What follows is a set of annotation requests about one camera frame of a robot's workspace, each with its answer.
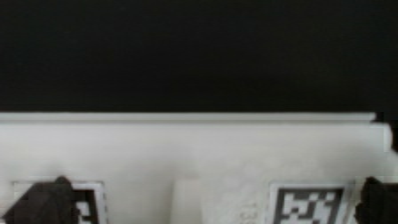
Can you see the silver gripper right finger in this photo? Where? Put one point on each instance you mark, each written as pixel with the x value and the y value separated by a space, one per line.
pixel 377 207

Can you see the white door panel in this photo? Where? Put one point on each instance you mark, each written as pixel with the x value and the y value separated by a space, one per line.
pixel 200 168

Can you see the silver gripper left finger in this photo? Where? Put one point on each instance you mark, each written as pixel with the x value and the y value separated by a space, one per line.
pixel 45 205

